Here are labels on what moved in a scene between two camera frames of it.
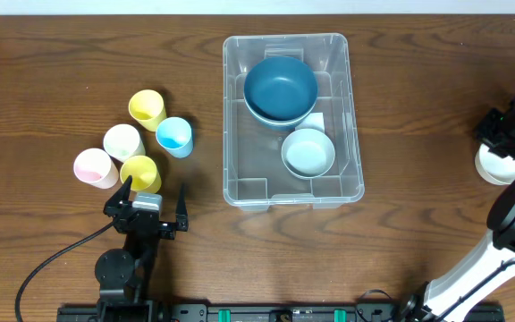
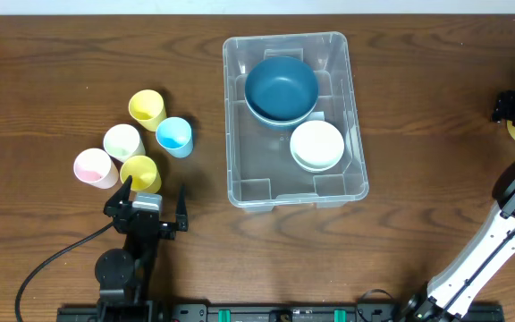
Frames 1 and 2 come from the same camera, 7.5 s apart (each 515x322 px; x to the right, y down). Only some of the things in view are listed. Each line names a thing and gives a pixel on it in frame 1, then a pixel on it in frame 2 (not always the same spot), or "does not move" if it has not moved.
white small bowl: x=502 y=171 -> x=316 y=144
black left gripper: x=146 y=219 does not move
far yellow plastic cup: x=147 y=108 does not move
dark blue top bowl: x=280 y=91 does not move
